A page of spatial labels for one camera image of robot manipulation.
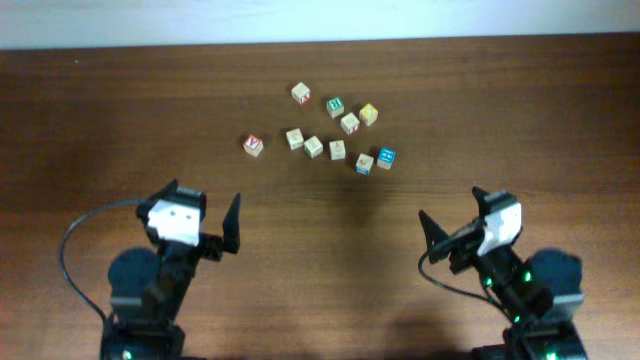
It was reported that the wooden block green side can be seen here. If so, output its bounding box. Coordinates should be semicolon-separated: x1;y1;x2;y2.
303;136;324;159

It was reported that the red letter A block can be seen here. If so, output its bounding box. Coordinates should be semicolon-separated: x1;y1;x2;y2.
243;134;264;157

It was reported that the blue top block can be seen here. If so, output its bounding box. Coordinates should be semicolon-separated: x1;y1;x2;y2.
376;147;396;170

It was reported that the green letter R block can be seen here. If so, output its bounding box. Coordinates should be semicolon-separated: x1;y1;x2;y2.
326;97;345;118

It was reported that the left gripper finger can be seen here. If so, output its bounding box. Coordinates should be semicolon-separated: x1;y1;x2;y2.
222;193;241;253
146;179;179;202

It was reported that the yellow letter block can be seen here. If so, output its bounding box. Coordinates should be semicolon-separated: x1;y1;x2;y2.
358;103;379;127

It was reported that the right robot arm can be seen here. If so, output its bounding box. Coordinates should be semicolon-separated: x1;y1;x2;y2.
418;186;588;360

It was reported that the wooden block red side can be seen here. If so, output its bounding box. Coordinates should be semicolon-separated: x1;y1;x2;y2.
340;113;360;135

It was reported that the wooden block blue side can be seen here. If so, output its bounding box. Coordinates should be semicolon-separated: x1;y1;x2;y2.
355;153;375;175

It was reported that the wooden letter J block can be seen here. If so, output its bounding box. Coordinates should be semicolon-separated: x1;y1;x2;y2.
285;128;304;150

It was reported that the wooden block red drawing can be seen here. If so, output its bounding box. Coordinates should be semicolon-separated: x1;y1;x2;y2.
329;140;346;161

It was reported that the top plain wooden block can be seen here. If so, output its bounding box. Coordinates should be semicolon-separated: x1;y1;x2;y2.
291;82;311;105

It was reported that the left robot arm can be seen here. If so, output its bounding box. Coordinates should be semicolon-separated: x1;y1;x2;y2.
100;180;241;359

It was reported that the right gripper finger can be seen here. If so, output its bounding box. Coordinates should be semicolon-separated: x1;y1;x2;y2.
472;186;490;216
418;210;448;246

